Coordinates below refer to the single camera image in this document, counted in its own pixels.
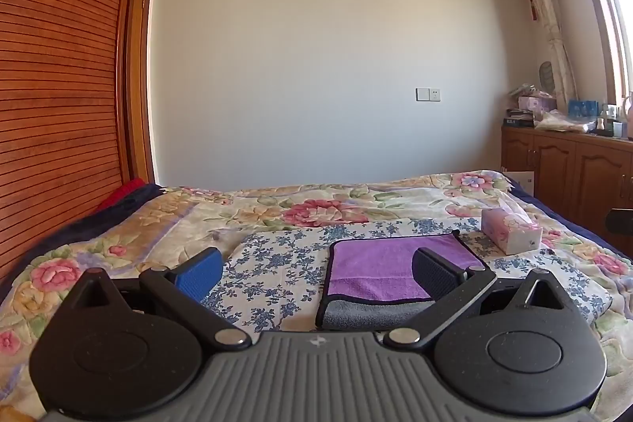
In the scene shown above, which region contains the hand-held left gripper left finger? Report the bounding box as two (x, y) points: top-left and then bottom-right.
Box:
(74, 247), (253, 350)

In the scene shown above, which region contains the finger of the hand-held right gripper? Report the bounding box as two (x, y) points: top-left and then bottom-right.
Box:
(605, 208), (633, 236)

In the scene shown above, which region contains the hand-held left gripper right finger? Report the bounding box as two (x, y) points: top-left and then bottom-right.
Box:
(385, 247), (565, 350)

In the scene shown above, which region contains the purple and grey towel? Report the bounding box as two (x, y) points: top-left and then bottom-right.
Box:
(315, 231), (488, 332)

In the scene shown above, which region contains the wooden cabinet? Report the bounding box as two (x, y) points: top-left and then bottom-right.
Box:
(500, 125), (633, 252)

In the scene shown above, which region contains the blue floral white cloth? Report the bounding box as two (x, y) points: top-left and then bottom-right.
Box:
(202, 220), (614, 335)

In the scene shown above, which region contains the pink floral tissue box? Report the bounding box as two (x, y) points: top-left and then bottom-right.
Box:
(481, 199), (544, 255)

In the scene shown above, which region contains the white box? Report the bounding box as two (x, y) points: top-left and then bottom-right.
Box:
(501, 165), (536, 195)

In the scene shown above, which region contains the red cloth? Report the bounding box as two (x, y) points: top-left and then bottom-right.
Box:
(96, 178), (148, 212)

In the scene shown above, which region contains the dark blue blanket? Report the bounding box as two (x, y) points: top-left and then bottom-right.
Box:
(0, 183), (168, 301)

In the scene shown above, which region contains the clear plastic bag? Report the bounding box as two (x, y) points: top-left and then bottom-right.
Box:
(534, 109), (597, 134)

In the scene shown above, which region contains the blue box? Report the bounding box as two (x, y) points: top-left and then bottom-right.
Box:
(568, 98), (602, 119)

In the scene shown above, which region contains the floral bedspread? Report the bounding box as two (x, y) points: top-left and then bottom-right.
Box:
(0, 170), (633, 422)

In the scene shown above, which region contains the stack of books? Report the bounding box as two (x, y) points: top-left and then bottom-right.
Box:
(503, 108), (536, 129)

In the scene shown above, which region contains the cream patterned curtain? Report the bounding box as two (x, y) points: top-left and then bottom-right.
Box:
(502, 0), (579, 116)

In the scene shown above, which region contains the slatted wooden wardrobe door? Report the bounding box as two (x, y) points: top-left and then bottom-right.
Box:
(0, 0), (154, 287)

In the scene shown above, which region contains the wooden door frame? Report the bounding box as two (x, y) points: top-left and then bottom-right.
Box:
(123, 0), (157, 185)

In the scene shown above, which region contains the wooden window frame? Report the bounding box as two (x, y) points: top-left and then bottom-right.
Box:
(559, 0), (633, 109)

